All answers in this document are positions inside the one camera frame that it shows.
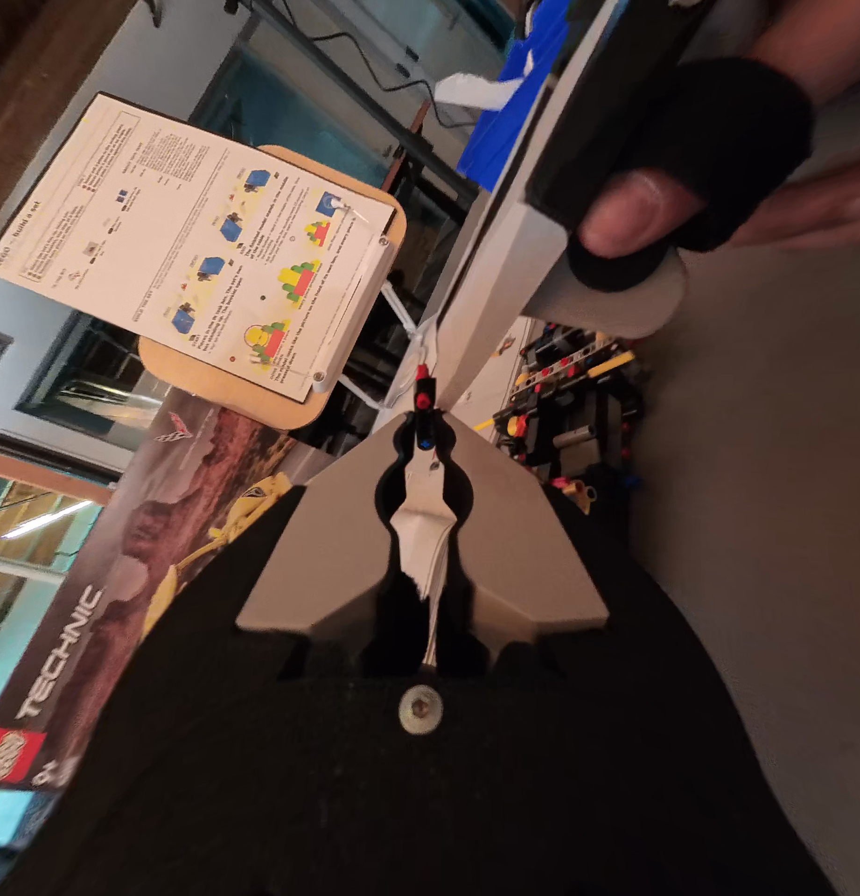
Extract lego set box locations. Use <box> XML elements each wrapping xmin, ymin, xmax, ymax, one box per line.
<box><xmin>0</xmin><ymin>388</ymin><xmax>336</xmax><ymax>851</ymax></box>

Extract white paper slip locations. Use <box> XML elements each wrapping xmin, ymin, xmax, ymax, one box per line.
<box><xmin>434</xmin><ymin>72</ymin><xmax>525</xmax><ymax>113</ymax></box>

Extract printed instruction sheet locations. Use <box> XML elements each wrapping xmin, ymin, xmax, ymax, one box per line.
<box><xmin>0</xmin><ymin>92</ymin><xmax>397</xmax><ymax>403</ymax></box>

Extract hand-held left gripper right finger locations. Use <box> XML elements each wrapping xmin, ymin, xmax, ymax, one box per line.
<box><xmin>438</xmin><ymin>413</ymin><xmax>610</xmax><ymax>662</ymax></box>

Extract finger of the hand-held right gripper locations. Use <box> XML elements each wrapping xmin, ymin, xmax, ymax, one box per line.
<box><xmin>435</xmin><ymin>0</ymin><xmax>621</xmax><ymax>410</ymax></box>

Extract person's right hand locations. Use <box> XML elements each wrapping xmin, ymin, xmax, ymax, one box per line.
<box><xmin>577</xmin><ymin>0</ymin><xmax>860</xmax><ymax>259</ymax></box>

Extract blue plastic bin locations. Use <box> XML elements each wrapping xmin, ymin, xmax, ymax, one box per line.
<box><xmin>456</xmin><ymin>0</ymin><xmax>578</xmax><ymax>191</ymax></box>

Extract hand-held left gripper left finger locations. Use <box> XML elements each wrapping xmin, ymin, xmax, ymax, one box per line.
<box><xmin>235</xmin><ymin>413</ymin><xmax>411</xmax><ymax>662</ymax></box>

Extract black lego connector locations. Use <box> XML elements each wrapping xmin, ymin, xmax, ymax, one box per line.
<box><xmin>413</xmin><ymin>374</ymin><xmax>439</xmax><ymax>452</ymax></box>

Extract lego car model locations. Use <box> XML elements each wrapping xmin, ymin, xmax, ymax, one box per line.
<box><xmin>482</xmin><ymin>324</ymin><xmax>645</xmax><ymax>517</ymax></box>

